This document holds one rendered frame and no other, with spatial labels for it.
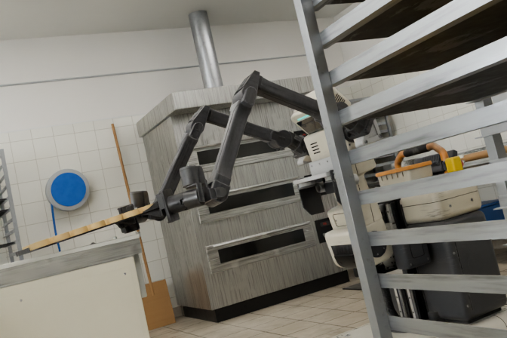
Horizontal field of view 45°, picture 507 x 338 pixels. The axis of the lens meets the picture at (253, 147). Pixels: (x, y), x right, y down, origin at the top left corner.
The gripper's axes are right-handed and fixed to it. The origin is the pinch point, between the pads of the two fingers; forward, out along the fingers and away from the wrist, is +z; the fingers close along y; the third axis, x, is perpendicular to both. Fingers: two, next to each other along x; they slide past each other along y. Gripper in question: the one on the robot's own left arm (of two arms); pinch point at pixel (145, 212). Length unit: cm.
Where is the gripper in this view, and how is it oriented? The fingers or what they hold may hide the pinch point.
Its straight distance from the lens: 195.7
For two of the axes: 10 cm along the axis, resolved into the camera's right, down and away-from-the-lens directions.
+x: 2.9, -0.5, 9.6
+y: 2.9, 9.6, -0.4
